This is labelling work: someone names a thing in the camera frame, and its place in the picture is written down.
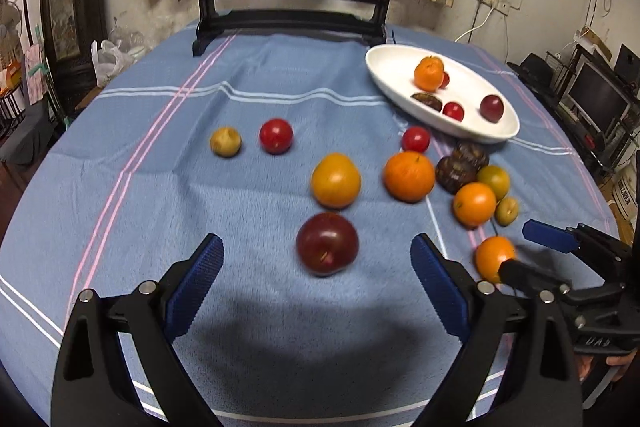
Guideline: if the small yellow-green fruit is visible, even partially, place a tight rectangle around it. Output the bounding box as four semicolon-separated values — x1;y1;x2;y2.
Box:
495;196;520;227

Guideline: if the small orange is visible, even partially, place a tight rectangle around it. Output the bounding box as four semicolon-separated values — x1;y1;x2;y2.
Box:
452;182;497;229

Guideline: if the large orange mandarin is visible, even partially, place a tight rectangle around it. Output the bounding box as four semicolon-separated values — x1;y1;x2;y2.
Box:
383;150;436;204

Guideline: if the dark red plum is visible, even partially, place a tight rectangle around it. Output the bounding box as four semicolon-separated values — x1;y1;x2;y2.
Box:
296;212;359;277
480;94;504;124

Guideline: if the red cherry tomato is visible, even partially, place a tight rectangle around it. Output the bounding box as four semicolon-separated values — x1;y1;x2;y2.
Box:
259;118;294;155
400;126;431;154
439;72;450;89
442;102;464;121

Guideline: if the yellow-orange oval fruit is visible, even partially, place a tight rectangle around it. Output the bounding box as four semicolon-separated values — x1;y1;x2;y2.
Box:
310;153;361;209

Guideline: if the person's right hand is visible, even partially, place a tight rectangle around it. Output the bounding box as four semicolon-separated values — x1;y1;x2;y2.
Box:
575;350;637;381

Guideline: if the white bucket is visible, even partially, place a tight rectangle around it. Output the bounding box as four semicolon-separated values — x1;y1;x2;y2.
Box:
612;162;638;221

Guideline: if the yellow-green round fruit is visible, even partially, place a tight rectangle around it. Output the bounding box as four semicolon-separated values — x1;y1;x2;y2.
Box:
476;165;511;200

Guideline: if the dark mangosteen front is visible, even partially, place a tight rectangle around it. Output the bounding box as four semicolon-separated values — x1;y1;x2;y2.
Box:
435;156;477;195

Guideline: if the dark mangosteen back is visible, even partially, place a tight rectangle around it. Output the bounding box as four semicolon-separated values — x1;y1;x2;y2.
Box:
451;142;489;171

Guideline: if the computer monitor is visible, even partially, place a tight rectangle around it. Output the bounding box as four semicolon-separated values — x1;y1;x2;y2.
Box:
565;57;630;134

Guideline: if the black hat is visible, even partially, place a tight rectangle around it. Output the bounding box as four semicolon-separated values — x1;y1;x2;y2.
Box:
506;53;553;84

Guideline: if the dark mangosteen on plate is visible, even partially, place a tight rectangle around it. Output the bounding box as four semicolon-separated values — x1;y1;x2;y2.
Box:
411;92;442;112

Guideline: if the black speaker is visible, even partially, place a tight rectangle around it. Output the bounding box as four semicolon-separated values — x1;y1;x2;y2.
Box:
614;44;640;92

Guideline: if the red cherry tomato on plate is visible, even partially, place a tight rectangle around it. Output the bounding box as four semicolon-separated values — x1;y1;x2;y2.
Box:
439;72;450;89

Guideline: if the blue striped tablecloth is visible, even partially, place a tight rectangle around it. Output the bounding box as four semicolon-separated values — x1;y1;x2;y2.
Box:
0;18;618;427

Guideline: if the orange mandarin left of pile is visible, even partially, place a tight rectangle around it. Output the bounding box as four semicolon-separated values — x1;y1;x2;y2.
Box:
413;56;445;92

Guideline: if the white oval plate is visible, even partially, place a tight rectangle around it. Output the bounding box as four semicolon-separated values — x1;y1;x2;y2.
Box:
364;44;521;144

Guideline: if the small yellow dented fruit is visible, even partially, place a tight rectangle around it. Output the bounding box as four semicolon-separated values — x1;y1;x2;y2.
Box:
209;127;242;158

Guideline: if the white plastic bag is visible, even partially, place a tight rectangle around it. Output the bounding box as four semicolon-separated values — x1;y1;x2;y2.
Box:
91;40;134;88

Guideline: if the white power cable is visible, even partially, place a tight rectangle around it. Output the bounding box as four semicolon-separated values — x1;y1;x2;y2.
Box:
453;0;528;46

